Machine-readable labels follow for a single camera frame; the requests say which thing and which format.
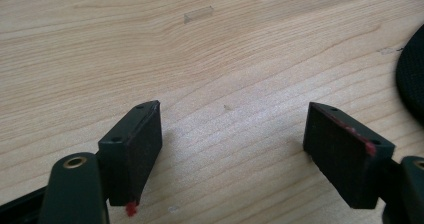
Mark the black round fabric object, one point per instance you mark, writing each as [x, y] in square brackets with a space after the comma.
[412, 77]

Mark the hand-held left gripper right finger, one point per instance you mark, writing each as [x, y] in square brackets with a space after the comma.
[346, 160]

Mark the clear tape strip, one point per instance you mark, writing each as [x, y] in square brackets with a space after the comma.
[198, 14]

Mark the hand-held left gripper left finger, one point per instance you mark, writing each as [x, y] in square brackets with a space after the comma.
[131, 157]

